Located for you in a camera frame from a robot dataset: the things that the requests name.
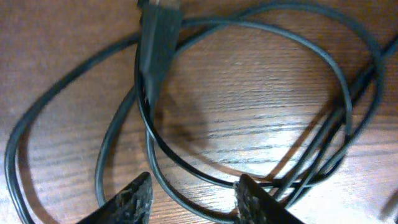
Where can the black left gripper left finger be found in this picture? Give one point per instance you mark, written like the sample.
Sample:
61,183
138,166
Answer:
131,205

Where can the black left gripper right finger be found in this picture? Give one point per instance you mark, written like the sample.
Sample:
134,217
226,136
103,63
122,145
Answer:
256,206

